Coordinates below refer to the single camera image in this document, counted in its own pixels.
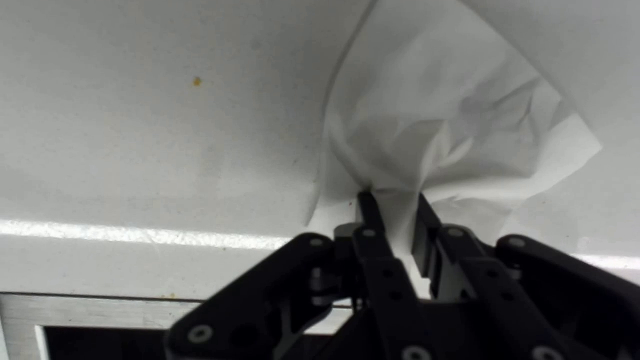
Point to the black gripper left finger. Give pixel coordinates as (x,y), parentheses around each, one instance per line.
(372,292)

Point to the white paper napkin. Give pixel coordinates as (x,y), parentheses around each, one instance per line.
(433,100)

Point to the large metal-framed counter bin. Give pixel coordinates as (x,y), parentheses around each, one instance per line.
(100,343)

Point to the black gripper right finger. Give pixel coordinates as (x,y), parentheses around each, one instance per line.
(507,292)

